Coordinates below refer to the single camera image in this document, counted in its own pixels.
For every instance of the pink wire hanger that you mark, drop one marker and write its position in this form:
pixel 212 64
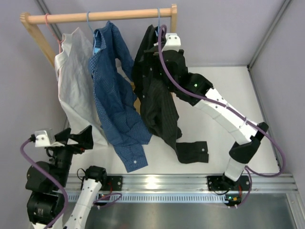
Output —
pixel 59 40

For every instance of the white shirt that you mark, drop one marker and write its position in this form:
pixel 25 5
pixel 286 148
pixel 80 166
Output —
pixel 75 85

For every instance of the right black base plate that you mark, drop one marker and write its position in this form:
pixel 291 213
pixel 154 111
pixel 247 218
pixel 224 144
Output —
pixel 220 183

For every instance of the light blue hanger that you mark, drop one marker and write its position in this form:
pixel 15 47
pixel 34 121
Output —
pixel 159 23

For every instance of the wooden clothes rack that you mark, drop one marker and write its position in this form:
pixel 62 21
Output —
pixel 31 22

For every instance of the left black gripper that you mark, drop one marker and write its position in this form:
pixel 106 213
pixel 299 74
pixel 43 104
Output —
pixel 84 138

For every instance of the white slotted cable duct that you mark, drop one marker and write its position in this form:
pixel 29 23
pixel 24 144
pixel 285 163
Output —
pixel 164 198

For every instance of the aluminium mounting rail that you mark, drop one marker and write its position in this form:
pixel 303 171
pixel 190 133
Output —
pixel 198 183

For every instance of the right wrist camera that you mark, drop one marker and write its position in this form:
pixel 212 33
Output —
pixel 170 42

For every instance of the blue checked shirt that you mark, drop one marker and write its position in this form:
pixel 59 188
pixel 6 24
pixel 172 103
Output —
pixel 111 68

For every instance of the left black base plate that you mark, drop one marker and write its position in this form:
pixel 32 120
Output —
pixel 113 183

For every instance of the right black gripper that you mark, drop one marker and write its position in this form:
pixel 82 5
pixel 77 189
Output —
pixel 151 60

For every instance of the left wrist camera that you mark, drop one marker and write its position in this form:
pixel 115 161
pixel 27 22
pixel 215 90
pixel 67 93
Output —
pixel 46 138

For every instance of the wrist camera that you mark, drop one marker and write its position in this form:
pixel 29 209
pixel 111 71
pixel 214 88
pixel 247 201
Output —
pixel 46 138
pixel 170 42

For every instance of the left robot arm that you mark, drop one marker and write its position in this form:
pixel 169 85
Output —
pixel 47 180

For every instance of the black pinstriped shirt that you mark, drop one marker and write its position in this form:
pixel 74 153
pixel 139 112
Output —
pixel 157 108

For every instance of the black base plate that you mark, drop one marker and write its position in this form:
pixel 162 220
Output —
pixel 220 183
pixel 113 183

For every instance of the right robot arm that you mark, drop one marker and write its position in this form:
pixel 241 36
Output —
pixel 169 67

